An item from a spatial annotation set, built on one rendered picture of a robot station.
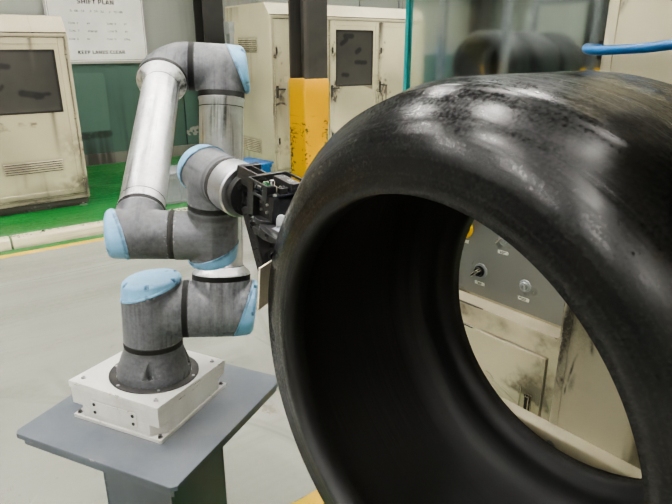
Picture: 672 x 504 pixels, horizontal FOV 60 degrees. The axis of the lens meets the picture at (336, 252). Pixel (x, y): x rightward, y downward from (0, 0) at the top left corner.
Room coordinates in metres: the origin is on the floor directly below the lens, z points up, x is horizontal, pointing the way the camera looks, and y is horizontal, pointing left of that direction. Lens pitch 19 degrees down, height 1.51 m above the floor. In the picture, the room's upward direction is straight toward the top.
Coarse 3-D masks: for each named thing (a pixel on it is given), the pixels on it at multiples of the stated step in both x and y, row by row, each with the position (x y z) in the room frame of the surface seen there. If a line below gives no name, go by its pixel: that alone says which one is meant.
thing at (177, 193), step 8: (248, 160) 6.47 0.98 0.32; (256, 160) 6.47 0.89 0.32; (264, 160) 6.48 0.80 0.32; (176, 168) 6.03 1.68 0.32; (264, 168) 6.34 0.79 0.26; (176, 176) 5.81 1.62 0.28; (168, 184) 5.77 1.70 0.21; (176, 184) 5.81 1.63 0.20; (168, 192) 5.77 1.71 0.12; (176, 192) 5.81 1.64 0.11; (184, 192) 5.85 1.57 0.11; (168, 200) 5.76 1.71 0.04; (176, 200) 5.80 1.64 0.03; (184, 200) 5.84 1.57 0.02
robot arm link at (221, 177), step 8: (232, 160) 0.95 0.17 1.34; (240, 160) 0.96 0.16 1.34; (216, 168) 0.94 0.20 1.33; (224, 168) 0.93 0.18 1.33; (232, 168) 0.92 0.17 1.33; (216, 176) 0.92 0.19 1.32; (224, 176) 0.91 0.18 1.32; (232, 176) 0.91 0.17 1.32; (208, 184) 0.93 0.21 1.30; (216, 184) 0.91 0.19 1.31; (224, 184) 0.90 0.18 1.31; (208, 192) 0.93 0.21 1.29; (216, 192) 0.91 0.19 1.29; (224, 192) 0.91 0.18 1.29; (216, 200) 0.91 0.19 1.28; (224, 200) 0.91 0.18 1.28; (224, 208) 0.91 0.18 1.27; (240, 216) 0.93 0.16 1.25
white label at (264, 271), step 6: (264, 264) 0.68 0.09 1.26; (270, 264) 0.69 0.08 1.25; (264, 270) 0.67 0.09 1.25; (258, 276) 0.67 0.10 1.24; (264, 276) 0.68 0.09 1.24; (258, 282) 0.67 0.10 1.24; (264, 282) 0.68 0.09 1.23; (258, 288) 0.67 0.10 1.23; (264, 288) 0.68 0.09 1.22; (258, 294) 0.67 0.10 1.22; (264, 294) 0.68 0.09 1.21; (258, 300) 0.67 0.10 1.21; (264, 300) 0.68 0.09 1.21; (258, 306) 0.67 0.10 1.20
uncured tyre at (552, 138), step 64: (384, 128) 0.51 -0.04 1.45; (448, 128) 0.46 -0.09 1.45; (512, 128) 0.43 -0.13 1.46; (576, 128) 0.40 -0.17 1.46; (640, 128) 0.40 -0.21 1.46; (320, 192) 0.57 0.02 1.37; (384, 192) 0.49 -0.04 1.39; (448, 192) 0.44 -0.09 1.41; (512, 192) 0.40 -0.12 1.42; (576, 192) 0.37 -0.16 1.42; (640, 192) 0.36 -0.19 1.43; (320, 256) 0.73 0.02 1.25; (384, 256) 0.82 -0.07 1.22; (448, 256) 0.80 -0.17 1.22; (576, 256) 0.36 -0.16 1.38; (640, 256) 0.33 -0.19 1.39; (320, 320) 0.74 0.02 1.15; (384, 320) 0.81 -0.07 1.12; (448, 320) 0.79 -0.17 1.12; (640, 320) 0.32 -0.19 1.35; (320, 384) 0.70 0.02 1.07; (384, 384) 0.76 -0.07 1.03; (448, 384) 0.78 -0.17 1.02; (640, 384) 0.31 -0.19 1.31; (320, 448) 0.58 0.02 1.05; (384, 448) 0.68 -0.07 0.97; (448, 448) 0.72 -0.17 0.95; (512, 448) 0.69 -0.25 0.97; (640, 448) 0.31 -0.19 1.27
